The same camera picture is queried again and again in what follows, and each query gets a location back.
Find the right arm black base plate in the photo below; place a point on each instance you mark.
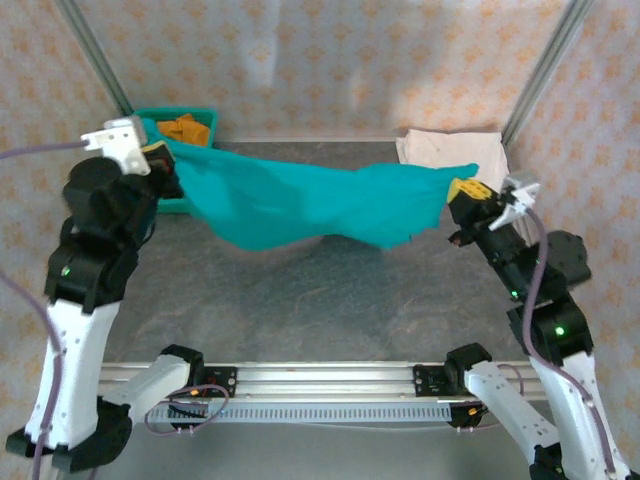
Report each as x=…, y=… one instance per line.
x=430, y=381

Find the aluminium frame post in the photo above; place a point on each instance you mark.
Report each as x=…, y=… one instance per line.
x=545, y=70
x=95, y=60

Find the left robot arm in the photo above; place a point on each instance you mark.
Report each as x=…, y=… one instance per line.
x=75, y=360

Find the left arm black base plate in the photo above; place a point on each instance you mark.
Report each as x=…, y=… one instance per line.
x=222, y=382

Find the teal t-shirt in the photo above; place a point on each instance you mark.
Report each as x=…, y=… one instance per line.
x=310, y=205

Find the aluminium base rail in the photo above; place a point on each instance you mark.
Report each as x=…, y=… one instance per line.
x=325, y=377

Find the orange t-shirt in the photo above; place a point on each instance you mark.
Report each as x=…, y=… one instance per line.
x=187, y=131

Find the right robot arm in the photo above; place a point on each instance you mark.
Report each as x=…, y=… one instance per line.
x=575, y=400

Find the green plastic basket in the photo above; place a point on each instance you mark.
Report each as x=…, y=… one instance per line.
x=200, y=117

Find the white folded t-shirt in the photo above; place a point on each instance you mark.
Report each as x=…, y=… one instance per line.
x=450, y=147

